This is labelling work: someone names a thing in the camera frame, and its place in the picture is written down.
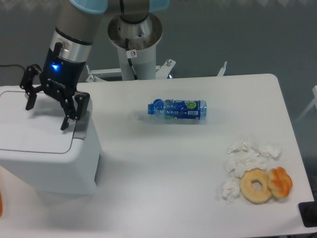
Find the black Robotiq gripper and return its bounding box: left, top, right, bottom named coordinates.
left=19, top=47, right=90, bottom=131

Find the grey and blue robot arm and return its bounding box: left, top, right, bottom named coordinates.
left=20, top=0, right=169, bottom=130

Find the white trash can body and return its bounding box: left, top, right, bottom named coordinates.
left=0, top=85, right=104, bottom=195

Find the blue plastic water bottle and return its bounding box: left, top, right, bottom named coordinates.
left=148, top=99, right=207, bottom=120

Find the orange object at left edge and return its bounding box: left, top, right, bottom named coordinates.
left=0, top=192, right=3, bottom=217

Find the large crumpled white tissue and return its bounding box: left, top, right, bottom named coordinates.
left=224, top=140, right=282, bottom=178

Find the small crumpled white tissue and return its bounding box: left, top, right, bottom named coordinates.
left=221, top=178, right=240, bottom=204

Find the orange twisted bread roll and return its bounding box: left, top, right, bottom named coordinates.
left=267, top=167, right=293, bottom=199

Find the black device at table corner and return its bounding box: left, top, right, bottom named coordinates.
left=298, top=201, right=317, bottom=228

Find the black cable on floor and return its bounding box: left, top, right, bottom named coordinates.
left=0, top=64, right=26, bottom=75

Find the black cable on pedestal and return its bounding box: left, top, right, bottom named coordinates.
left=124, top=37, right=138, bottom=81

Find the ring doughnut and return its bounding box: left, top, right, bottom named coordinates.
left=239, top=169, right=272, bottom=204

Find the white frame at right edge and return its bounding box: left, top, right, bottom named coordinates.
left=295, top=85, right=317, bottom=123

